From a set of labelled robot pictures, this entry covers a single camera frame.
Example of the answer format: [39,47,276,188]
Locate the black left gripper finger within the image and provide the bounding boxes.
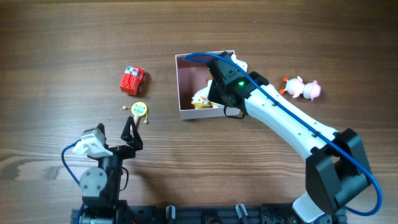
[95,123,106,146]
[121,116,143,150]

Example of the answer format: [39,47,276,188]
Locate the yellow rattle drum toy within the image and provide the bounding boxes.
[119,102,149,127]

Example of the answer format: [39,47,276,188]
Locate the white plush duck orange feet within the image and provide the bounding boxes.
[191,80,220,110]

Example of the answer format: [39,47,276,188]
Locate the red toy fire truck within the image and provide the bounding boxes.
[119,65,146,96]

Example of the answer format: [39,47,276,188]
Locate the white pink duck figurine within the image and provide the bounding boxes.
[279,76,322,101]

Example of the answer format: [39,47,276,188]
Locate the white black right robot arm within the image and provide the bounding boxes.
[206,52,375,223]

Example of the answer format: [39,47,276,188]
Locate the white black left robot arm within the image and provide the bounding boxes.
[73,116,143,224]

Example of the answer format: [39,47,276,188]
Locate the white box pink interior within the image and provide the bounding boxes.
[175,54,239,120]

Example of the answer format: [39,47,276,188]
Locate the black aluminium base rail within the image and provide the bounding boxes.
[70,203,348,224]

